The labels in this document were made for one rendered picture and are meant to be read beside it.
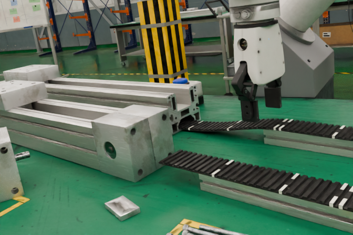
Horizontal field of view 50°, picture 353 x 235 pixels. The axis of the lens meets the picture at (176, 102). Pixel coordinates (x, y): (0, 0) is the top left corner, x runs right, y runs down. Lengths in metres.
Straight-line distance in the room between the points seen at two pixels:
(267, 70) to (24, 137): 0.54
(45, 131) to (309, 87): 0.61
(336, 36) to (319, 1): 4.45
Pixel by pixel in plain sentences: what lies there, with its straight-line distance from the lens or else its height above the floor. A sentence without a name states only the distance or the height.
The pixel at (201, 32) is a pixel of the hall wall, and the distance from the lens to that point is 9.51.
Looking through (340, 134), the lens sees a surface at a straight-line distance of 0.66.
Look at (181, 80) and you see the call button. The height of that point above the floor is 0.85.
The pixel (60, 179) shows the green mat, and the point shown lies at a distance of 0.70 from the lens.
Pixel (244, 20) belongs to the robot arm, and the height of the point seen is 1.00.
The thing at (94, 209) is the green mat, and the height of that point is 0.78.
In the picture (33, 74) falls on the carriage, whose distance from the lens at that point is 1.24.
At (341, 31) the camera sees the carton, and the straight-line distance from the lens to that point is 5.47.
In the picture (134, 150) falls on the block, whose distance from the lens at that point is 0.60.
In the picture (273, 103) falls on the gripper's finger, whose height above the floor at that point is 0.84.
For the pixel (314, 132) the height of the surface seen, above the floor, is 0.81.
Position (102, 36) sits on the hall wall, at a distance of 11.69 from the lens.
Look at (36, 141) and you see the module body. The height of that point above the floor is 0.80.
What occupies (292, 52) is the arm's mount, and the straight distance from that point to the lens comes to 0.96.
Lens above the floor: 1.05
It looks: 15 degrees down
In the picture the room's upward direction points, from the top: 8 degrees counter-clockwise
